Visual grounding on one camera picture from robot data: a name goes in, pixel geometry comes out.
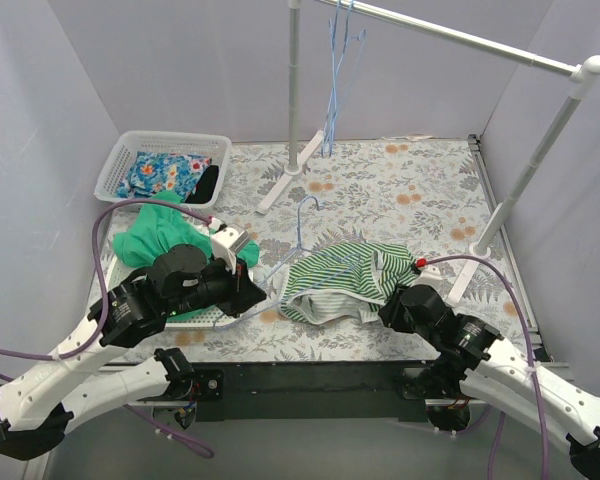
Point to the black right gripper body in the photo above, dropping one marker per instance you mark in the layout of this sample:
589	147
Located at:
392	314

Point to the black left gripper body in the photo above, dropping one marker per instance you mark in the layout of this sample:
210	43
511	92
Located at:
239	288

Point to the white perforated laundry basket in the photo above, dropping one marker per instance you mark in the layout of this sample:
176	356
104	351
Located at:
211	318

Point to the green shirt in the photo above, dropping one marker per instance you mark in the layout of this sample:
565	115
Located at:
158	227

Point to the green white striped tank top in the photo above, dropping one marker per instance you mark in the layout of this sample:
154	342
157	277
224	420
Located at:
345	280

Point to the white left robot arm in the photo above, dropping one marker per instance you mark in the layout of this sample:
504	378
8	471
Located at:
40	407

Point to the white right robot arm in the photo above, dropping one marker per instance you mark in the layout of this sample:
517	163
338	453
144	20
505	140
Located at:
477	361

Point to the floral patterned table mat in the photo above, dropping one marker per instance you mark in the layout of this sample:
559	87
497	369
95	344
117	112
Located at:
427	196

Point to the black folded cloth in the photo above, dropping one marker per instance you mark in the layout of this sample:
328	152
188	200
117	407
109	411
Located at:
205	186

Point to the blue floral folded cloth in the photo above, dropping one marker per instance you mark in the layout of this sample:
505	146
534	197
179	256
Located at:
152	173

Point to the white rectangular lattice basket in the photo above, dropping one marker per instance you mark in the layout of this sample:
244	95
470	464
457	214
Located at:
124	152

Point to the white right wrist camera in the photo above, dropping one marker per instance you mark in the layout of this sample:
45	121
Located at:
427	274

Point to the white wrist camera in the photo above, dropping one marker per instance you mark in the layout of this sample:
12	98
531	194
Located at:
226	242
427	274

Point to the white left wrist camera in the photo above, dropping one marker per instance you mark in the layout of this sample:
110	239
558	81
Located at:
226	242

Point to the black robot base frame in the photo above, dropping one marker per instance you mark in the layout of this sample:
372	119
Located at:
324	390

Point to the blue wire hanger pair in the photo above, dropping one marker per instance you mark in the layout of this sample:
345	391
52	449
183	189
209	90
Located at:
341	41

